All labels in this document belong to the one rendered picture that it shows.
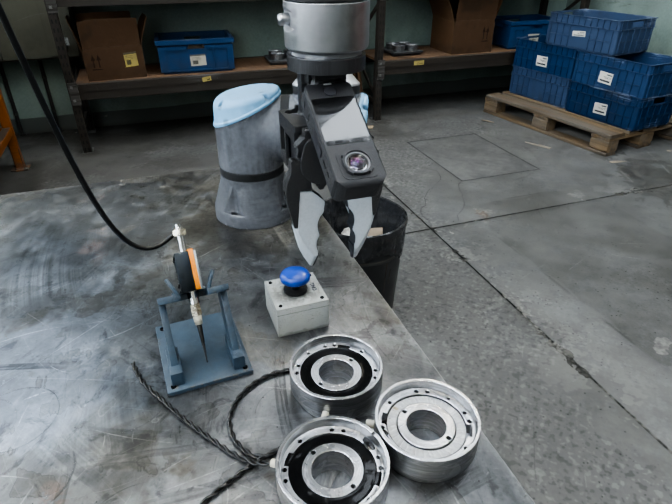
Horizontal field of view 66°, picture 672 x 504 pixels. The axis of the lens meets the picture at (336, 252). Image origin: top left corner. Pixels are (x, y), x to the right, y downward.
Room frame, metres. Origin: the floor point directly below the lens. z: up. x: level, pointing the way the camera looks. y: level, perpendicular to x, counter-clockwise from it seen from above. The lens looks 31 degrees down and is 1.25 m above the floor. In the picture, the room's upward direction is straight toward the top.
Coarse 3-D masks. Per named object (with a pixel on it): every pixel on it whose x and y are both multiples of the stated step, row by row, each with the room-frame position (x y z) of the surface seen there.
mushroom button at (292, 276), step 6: (288, 270) 0.57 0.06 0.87; (294, 270) 0.57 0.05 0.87; (300, 270) 0.57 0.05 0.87; (306, 270) 0.57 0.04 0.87; (282, 276) 0.56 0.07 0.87; (288, 276) 0.56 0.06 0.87; (294, 276) 0.56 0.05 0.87; (300, 276) 0.56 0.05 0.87; (306, 276) 0.56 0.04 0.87; (282, 282) 0.56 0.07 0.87; (288, 282) 0.55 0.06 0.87; (294, 282) 0.55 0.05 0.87; (300, 282) 0.55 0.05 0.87; (306, 282) 0.56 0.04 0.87; (294, 288) 0.56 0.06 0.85
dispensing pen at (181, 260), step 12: (180, 228) 0.54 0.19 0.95; (180, 240) 0.53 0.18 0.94; (180, 252) 0.51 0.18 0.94; (180, 264) 0.50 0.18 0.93; (180, 276) 0.49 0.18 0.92; (192, 276) 0.50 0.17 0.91; (180, 288) 0.49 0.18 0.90; (192, 288) 0.49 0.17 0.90; (192, 300) 0.49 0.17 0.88; (192, 312) 0.49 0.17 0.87; (204, 348) 0.47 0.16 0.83
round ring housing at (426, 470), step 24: (408, 384) 0.40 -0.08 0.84; (432, 384) 0.40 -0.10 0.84; (384, 408) 0.38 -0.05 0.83; (408, 408) 0.38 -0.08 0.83; (432, 408) 0.38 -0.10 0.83; (456, 408) 0.38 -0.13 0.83; (408, 432) 0.35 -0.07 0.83; (480, 432) 0.34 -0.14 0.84; (408, 456) 0.31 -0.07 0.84; (456, 456) 0.31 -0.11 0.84; (432, 480) 0.31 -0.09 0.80
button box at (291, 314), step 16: (272, 288) 0.57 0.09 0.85; (288, 288) 0.57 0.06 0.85; (304, 288) 0.57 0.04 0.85; (320, 288) 0.57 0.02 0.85; (272, 304) 0.55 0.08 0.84; (288, 304) 0.54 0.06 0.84; (304, 304) 0.54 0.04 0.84; (320, 304) 0.54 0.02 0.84; (272, 320) 0.56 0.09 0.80; (288, 320) 0.53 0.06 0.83; (304, 320) 0.54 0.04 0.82; (320, 320) 0.54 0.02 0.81
